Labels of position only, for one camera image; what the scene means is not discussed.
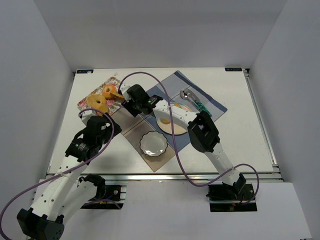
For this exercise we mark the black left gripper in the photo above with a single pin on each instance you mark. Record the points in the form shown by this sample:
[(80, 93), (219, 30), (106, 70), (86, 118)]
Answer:
[(110, 126)]

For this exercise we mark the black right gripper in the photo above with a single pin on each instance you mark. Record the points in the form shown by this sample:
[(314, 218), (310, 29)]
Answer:
[(127, 106)]

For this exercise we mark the small round bun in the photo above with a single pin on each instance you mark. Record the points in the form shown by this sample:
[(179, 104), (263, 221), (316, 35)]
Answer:
[(165, 121)]

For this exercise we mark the oblong golden bread roll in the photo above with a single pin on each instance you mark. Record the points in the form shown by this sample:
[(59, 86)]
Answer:
[(177, 105)]

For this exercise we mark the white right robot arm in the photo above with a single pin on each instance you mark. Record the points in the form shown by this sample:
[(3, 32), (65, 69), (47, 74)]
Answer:
[(203, 134)]

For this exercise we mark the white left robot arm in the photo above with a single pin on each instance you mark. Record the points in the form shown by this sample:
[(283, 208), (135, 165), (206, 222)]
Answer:
[(47, 216)]

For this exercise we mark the floral serving tray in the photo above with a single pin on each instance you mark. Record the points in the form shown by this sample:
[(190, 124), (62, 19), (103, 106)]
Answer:
[(114, 104)]

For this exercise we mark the round yellow muffin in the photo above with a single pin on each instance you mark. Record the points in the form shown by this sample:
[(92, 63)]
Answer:
[(97, 101)]

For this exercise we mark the blue and cream round plate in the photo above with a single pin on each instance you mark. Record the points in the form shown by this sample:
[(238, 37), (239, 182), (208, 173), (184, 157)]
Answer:
[(178, 130)]

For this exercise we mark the patchwork blue grey placemat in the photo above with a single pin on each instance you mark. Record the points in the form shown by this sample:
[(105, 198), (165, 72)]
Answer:
[(134, 128)]

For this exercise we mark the white scalloped bowl black rim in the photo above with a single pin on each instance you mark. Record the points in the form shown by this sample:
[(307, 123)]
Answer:
[(153, 144)]

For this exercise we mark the blue label sticker left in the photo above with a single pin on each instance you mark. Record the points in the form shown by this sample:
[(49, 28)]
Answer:
[(84, 71)]

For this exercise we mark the blue label sticker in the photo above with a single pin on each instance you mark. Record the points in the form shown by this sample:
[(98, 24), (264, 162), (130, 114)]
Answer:
[(84, 71), (233, 69)]

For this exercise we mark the blue label sticker right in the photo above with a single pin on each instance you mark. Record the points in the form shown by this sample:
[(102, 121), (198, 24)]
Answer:
[(233, 69)]

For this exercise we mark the glazed ring donut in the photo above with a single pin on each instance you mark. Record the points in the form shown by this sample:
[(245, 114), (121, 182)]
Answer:
[(109, 91)]

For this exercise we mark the steel spoon green handle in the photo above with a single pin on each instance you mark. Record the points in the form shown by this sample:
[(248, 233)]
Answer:
[(185, 96)]

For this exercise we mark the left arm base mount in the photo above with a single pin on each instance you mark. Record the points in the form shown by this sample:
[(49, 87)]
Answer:
[(111, 197)]

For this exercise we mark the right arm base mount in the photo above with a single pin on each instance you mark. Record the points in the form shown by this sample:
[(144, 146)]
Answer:
[(223, 200)]

